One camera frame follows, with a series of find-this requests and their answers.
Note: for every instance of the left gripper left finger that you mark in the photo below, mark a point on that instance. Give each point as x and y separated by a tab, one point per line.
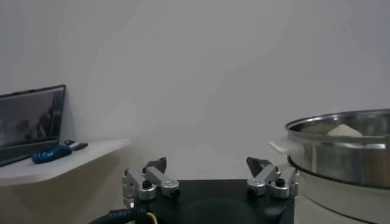
158	179

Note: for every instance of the white steamed baozi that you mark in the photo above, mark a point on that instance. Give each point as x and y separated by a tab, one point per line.
344	131

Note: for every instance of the white side table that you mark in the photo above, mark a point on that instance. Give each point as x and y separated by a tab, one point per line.
76	164

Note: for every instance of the blue computer mouse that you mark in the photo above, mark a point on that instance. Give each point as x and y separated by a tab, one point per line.
50	154

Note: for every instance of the small black dongle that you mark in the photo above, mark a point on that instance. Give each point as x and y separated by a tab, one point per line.
81	146

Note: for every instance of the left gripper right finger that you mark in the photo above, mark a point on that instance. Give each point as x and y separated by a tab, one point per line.
265	179

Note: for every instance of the stainless steel steamer basket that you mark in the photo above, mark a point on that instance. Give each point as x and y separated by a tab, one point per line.
341	164

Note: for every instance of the black laptop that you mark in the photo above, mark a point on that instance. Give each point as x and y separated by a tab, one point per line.
27	121

